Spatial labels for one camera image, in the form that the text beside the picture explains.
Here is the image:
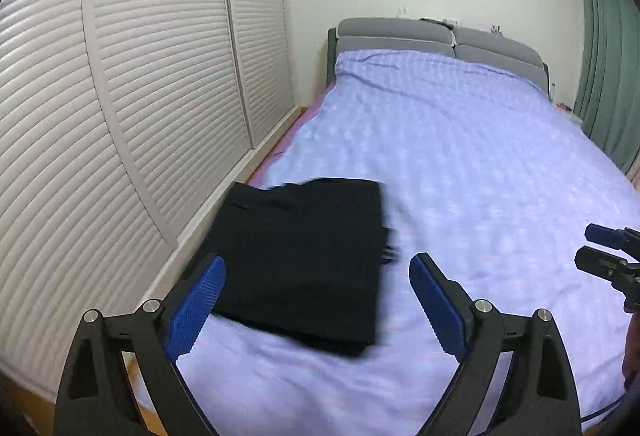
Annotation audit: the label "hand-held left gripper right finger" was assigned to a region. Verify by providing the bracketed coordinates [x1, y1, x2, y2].
[409, 253, 583, 436]

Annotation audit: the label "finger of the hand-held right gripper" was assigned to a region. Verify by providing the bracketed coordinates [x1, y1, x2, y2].
[574, 245, 640, 288]
[584, 223, 640, 251]

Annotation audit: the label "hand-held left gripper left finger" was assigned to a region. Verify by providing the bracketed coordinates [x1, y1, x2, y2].
[52, 255, 227, 436]

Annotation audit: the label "black pants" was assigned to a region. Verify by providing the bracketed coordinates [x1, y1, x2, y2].
[192, 177, 401, 358]

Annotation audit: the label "person's right hand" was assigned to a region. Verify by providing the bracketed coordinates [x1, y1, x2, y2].
[622, 316, 640, 389]

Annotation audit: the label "white nightstand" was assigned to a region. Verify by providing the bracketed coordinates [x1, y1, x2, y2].
[552, 102, 585, 126]

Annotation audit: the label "bed with lilac sheet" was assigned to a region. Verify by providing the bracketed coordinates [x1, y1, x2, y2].
[132, 49, 640, 436]

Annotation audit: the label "green curtain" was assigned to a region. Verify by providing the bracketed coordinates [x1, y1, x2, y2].
[570, 0, 640, 177]

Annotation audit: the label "white louvered wardrobe doors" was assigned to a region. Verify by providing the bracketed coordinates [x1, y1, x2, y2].
[0, 0, 301, 404]

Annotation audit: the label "grey padded headboard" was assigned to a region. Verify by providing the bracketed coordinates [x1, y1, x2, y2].
[327, 17, 551, 93]

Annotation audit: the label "black cable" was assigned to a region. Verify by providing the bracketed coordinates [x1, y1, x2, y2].
[580, 383, 638, 423]

